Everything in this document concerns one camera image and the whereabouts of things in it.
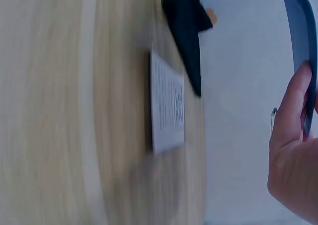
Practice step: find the person's right hand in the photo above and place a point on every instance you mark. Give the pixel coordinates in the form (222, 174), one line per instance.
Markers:
(290, 165)

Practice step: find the person's right fingers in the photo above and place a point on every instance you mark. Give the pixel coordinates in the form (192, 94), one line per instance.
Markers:
(292, 103)

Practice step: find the dark blue curved strip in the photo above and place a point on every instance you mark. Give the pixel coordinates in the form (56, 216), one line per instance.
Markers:
(301, 31)

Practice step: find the white printed paper card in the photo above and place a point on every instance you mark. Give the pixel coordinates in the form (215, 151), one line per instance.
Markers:
(167, 115)

